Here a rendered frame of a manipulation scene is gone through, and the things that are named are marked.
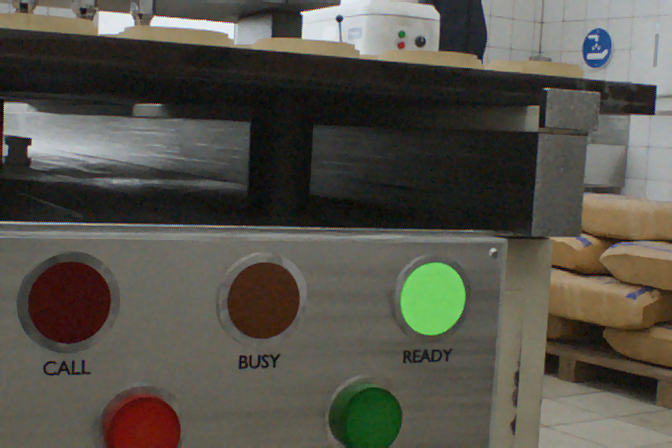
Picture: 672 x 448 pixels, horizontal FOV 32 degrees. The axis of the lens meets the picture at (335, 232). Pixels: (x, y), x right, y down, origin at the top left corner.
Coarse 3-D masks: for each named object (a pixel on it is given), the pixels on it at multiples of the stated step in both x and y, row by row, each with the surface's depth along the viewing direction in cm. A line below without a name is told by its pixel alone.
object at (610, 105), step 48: (0, 48) 43; (48, 48) 44; (96, 48) 45; (144, 48) 46; (192, 48) 47; (240, 48) 48; (48, 96) 99; (96, 96) 87; (144, 96) 78; (192, 96) 71; (240, 96) 65; (336, 96) 56; (384, 96) 52; (432, 96) 52; (480, 96) 53; (528, 96) 54; (624, 96) 56
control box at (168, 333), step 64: (0, 256) 44; (64, 256) 45; (128, 256) 46; (192, 256) 47; (256, 256) 48; (320, 256) 49; (384, 256) 51; (448, 256) 52; (0, 320) 44; (128, 320) 46; (192, 320) 47; (320, 320) 50; (384, 320) 51; (0, 384) 44; (64, 384) 45; (128, 384) 46; (192, 384) 48; (256, 384) 49; (320, 384) 50; (384, 384) 51; (448, 384) 53
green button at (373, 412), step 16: (368, 384) 51; (352, 400) 50; (368, 400) 50; (384, 400) 50; (336, 416) 50; (352, 416) 50; (368, 416) 50; (384, 416) 50; (400, 416) 51; (336, 432) 50; (352, 432) 50; (368, 432) 50; (384, 432) 50
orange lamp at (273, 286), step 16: (240, 272) 48; (256, 272) 48; (272, 272) 48; (288, 272) 49; (240, 288) 48; (256, 288) 48; (272, 288) 48; (288, 288) 49; (240, 304) 48; (256, 304) 48; (272, 304) 48; (288, 304) 49; (240, 320) 48; (256, 320) 48; (272, 320) 48; (288, 320) 49; (256, 336) 48; (272, 336) 49
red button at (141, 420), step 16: (128, 400) 46; (144, 400) 46; (160, 400) 46; (112, 416) 46; (128, 416) 46; (144, 416) 46; (160, 416) 46; (176, 416) 47; (112, 432) 46; (128, 432) 46; (144, 432) 46; (160, 432) 46; (176, 432) 46
